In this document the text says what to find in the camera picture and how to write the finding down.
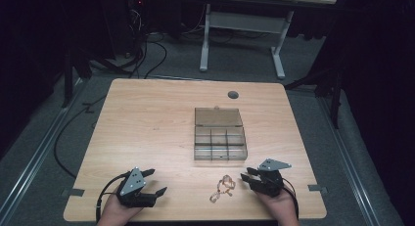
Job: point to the metal floor rail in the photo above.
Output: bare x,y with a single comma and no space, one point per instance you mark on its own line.
36,157
345,154

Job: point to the black metal stand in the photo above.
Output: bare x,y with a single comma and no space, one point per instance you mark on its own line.
334,99
68,76

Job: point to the person's left hand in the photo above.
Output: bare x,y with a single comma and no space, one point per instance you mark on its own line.
115,214

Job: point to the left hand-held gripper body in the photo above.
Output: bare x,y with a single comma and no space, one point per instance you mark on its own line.
132,187

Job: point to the dark computer tower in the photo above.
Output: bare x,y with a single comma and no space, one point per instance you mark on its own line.
136,23

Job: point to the clear plastic compartment box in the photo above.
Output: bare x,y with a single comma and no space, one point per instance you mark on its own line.
218,134

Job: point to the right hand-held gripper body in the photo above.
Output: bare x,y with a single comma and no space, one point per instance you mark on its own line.
270,182

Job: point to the white-framed desk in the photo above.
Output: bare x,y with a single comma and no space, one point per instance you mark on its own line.
244,22

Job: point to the person's right hand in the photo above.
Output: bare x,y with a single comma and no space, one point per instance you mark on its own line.
282,208

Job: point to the grey tape strip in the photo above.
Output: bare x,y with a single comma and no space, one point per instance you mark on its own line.
74,192
317,188

